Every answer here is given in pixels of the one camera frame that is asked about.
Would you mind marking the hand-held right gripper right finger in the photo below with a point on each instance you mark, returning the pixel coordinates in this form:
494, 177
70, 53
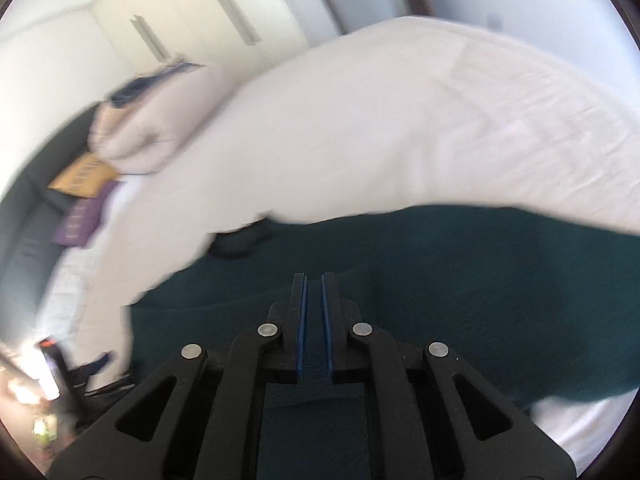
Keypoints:
327, 330

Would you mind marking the purple cushion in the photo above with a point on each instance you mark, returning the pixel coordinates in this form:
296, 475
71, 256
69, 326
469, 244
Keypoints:
82, 220

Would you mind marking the white bottle with red cap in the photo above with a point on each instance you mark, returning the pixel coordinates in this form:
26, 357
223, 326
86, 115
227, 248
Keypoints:
50, 367

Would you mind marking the dark grey headboard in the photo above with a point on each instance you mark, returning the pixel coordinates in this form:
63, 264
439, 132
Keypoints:
30, 210

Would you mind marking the white wardrobe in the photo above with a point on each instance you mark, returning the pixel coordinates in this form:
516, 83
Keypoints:
200, 10

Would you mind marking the dark blue cloth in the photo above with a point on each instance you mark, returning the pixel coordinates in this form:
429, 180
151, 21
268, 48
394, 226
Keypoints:
145, 85

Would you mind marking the black cloth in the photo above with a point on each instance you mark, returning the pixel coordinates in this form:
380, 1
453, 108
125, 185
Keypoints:
235, 242

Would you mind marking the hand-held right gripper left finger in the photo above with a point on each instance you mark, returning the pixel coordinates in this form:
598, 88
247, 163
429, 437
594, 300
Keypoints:
300, 330

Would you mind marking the orange cushion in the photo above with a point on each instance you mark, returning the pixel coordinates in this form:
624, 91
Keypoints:
82, 177

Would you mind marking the white bed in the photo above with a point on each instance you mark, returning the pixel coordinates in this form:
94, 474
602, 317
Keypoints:
400, 135

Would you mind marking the dark green cushion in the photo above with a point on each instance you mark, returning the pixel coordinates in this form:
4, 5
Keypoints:
450, 285

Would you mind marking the beige pillow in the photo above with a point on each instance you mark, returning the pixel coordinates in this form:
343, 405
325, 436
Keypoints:
160, 125

